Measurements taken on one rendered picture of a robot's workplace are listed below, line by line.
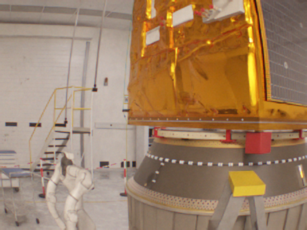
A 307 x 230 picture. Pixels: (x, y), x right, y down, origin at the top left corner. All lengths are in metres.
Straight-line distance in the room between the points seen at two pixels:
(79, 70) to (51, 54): 1.33
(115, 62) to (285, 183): 9.00
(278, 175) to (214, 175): 0.55
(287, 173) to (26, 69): 8.68
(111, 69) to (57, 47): 2.41
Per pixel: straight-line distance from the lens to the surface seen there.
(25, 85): 9.44
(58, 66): 9.68
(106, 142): 10.15
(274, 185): 2.11
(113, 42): 10.55
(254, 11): 1.94
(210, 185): 2.04
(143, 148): 9.88
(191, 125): 2.28
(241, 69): 1.81
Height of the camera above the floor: 1.79
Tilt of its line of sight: level
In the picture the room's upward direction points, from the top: 1 degrees clockwise
